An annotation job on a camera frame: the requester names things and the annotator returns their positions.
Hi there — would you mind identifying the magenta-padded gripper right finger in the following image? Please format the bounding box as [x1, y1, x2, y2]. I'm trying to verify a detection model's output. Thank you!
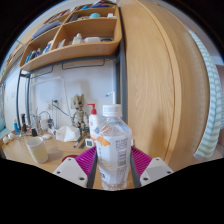
[128, 145, 175, 188]

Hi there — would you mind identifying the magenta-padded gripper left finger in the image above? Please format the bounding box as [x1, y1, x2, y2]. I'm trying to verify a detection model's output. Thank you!
[53, 146, 99, 189]

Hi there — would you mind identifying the clear plastic water bottle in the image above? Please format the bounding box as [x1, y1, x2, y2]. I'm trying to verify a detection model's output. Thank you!
[94, 104, 133, 192]

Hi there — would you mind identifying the small white digital clock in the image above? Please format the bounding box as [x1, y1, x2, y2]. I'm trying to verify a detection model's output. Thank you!
[84, 137, 97, 149]

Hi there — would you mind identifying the white tissue pack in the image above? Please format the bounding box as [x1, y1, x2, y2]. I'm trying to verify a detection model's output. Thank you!
[54, 125, 81, 143]

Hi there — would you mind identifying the white ceramic mug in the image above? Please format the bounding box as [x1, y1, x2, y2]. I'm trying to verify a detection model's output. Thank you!
[26, 136, 49, 165]

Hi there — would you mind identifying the white red-pump lotion bottle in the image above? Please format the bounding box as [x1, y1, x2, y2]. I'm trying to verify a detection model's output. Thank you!
[87, 103, 101, 139]

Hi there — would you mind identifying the black upright trimmer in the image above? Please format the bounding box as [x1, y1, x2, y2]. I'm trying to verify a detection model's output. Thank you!
[20, 113, 28, 133]

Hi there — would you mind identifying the small blue bottle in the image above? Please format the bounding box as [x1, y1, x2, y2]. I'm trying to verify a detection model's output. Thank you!
[13, 119, 20, 135]

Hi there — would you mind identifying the green-white striped towel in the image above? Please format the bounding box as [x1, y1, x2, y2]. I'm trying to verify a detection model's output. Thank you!
[188, 29, 224, 163]

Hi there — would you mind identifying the wooden shelf unit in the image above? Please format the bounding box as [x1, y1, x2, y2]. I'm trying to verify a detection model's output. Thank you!
[18, 0, 123, 73]

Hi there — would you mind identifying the grey metal desk frame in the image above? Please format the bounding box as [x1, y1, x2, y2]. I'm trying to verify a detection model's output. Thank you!
[15, 8, 129, 129]

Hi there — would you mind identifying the long wooden wall shelf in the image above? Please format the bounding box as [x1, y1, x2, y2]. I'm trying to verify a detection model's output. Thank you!
[0, 33, 26, 84]

